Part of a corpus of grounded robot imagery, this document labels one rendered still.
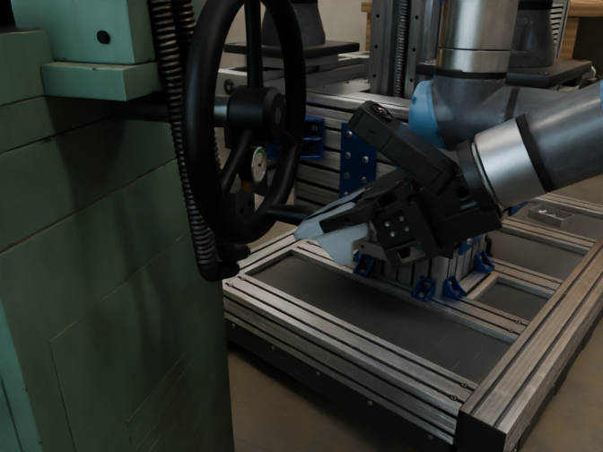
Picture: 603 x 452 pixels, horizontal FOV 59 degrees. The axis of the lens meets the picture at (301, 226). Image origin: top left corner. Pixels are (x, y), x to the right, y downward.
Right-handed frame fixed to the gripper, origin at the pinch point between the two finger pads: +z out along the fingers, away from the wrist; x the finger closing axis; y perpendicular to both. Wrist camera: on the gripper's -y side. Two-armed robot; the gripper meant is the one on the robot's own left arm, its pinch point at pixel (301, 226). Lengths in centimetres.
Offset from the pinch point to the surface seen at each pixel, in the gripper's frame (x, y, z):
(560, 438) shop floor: 53, 82, -4
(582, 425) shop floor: 59, 85, -8
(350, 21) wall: 334, -41, 66
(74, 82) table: -9.2, -23.7, 9.1
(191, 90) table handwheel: -11.1, -17.2, -3.0
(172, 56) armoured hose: -3.3, -21.7, 1.7
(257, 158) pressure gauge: 27.9, -6.9, 16.1
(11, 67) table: -12.4, -27.0, 11.6
